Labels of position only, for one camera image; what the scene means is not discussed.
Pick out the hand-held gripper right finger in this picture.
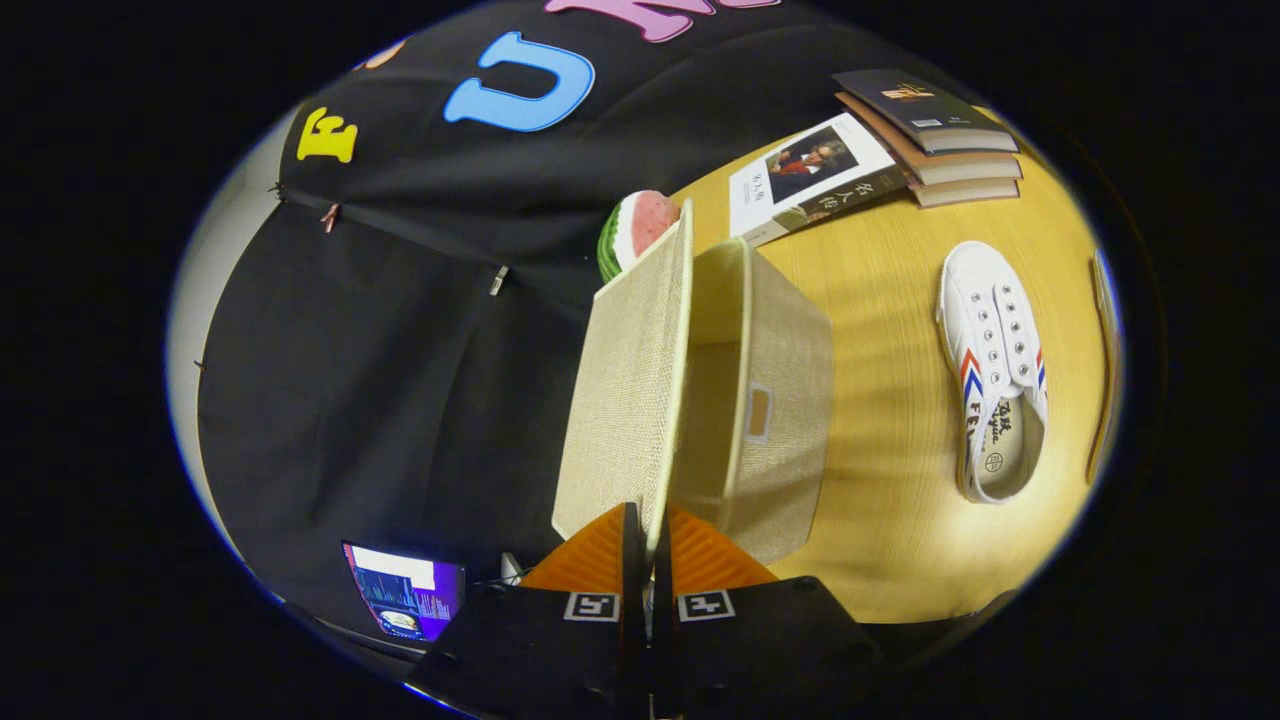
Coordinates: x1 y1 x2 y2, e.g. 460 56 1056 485
650 505 901 720

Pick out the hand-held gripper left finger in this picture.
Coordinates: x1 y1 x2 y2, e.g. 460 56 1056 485
405 502 647 720

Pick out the beige fabric storage box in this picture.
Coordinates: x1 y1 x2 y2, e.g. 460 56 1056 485
552 198 836 566

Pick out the white canvas shoe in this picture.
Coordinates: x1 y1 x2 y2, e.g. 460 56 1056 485
1085 248 1121 486
935 241 1050 505

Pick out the laptop screen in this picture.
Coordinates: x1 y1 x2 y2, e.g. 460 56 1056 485
342 541 466 643

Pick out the black backdrop cloth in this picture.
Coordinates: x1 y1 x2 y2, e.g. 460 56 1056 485
195 0 961 641

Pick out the watermelon slice plush toy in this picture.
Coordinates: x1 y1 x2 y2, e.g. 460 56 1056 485
597 190 681 283

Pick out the white portrait cover book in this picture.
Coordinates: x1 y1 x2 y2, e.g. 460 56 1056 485
728 112 909 248

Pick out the thin brown cover book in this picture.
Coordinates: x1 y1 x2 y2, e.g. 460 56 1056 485
905 165 1022 209

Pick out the thick brown cover book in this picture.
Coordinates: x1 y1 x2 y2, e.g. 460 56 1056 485
836 92 1024 186

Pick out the black cover book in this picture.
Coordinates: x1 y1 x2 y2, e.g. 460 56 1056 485
832 68 1020 155

